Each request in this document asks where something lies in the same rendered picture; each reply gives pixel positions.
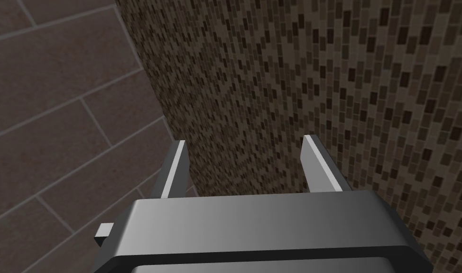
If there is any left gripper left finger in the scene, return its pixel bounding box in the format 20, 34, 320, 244
151, 140, 190, 200

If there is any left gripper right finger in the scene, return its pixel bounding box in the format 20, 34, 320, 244
299, 134, 353, 194

